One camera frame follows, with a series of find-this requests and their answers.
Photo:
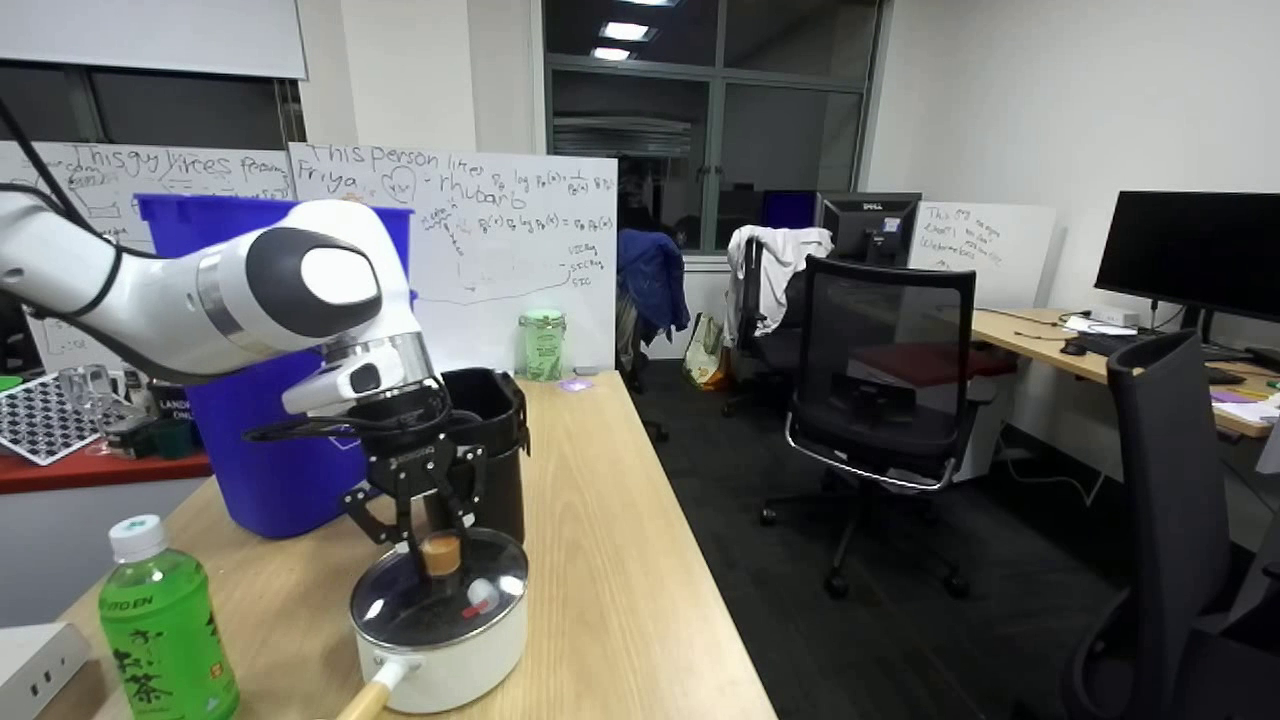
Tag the whiteboard with scribbles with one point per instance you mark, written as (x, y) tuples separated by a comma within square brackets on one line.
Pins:
[(200, 171)]

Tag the dark glass window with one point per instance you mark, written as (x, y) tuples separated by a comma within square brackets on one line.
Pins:
[(786, 123)]

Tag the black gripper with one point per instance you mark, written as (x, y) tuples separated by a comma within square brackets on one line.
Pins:
[(412, 434)]

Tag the black landfill bin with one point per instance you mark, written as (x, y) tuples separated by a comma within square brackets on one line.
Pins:
[(507, 453)]

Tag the green tea bottle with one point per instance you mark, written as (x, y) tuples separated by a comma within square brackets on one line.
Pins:
[(163, 644)]

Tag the white pedestal red cushion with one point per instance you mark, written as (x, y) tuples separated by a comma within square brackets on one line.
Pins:
[(995, 400)]

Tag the small white cylinder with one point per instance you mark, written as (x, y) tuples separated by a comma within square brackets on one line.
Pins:
[(483, 598)]

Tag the black keyboard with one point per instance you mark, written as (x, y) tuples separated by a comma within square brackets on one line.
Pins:
[(1097, 345)]

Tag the green wipes container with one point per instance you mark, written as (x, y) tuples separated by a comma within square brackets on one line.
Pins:
[(543, 345)]

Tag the white roller blind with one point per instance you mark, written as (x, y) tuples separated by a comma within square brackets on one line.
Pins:
[(147, 34)]

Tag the red side table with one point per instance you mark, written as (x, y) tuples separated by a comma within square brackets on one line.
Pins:
[(83, 475)]

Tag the black fabric office chair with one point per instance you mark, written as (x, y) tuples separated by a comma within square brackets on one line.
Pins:
[(1174, 532)]

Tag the rectangular ceiling light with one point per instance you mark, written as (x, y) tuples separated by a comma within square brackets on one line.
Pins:
[(611, 52), (626, 29)]

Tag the large written whiteboard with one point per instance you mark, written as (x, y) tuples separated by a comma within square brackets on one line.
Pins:
[(507, 244)]

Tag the white yellow bag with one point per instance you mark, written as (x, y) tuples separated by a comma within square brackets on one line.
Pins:
[(706, 352)]

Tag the blue jacket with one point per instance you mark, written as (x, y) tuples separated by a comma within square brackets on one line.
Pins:
[(654, 282)]

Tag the checkered calibration board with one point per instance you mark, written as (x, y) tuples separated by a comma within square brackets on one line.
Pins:
[(54, 413)]

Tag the black mesh office chair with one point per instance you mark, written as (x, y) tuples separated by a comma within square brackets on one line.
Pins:
[(886, 362)]

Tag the dark green clutter box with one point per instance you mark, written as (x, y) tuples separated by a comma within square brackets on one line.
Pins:
[(166, 438)]

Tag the wooden office desk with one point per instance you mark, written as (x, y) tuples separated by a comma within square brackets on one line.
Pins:
[(1032, 343)]

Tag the white cloth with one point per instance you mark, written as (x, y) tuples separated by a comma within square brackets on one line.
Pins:
[(783, 266)]

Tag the small written whiteboard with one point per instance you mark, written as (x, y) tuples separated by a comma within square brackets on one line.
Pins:
[(984, 255)]

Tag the black chair under cloth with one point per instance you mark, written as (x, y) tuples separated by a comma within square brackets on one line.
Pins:
[(783, 352)]

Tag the white papers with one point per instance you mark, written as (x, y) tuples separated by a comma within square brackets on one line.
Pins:
[(1247, 413)]

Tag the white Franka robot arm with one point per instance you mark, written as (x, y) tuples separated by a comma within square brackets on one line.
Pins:
[(163, 302)]

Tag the black computer monitor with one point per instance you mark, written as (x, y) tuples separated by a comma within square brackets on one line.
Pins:
[(1193, 255)]

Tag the white power strip box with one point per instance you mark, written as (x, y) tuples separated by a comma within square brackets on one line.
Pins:
[(32, 674)]

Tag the small black monitor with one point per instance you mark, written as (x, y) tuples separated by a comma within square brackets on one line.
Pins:
[(868, 229)]

